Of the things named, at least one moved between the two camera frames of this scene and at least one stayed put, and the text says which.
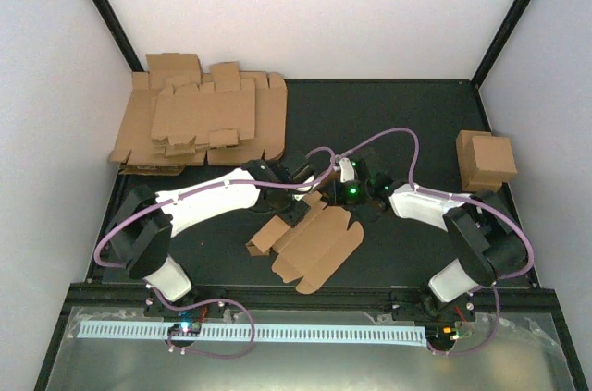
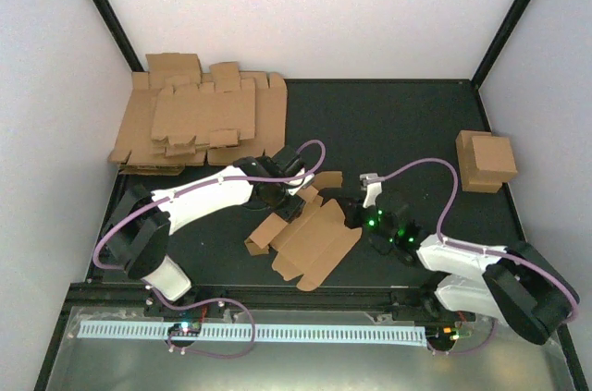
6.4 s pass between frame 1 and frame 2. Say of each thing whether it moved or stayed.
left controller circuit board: stayed
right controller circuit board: stayed
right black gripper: moved
